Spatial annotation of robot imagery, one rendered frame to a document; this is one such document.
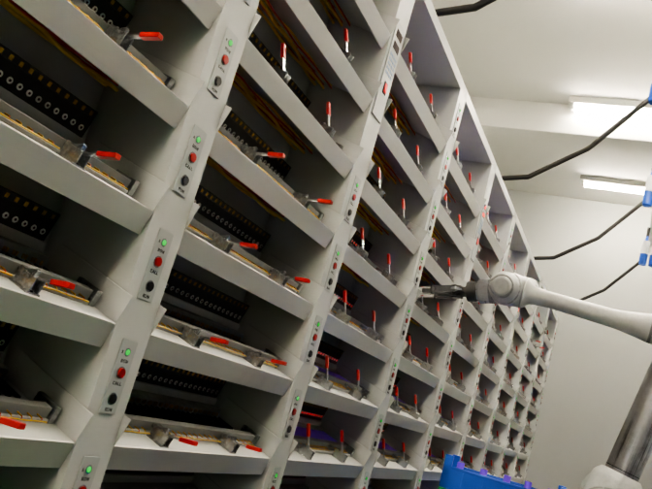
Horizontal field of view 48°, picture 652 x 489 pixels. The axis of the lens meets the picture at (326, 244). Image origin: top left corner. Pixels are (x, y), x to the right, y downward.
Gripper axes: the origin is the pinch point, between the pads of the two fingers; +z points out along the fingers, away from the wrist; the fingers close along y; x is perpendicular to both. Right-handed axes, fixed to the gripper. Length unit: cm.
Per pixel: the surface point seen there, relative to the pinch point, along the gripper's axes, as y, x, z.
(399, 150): -66, 28, -8
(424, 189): -34.0, 27.4, -7.9
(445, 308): 44.7, 3.8, 1.4
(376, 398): -25.6, -42.1, 7.7
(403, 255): -25.3, 6.9, 1.1
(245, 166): -143, -9, 0
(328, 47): -125, 27, -8
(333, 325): -79, -28, 4
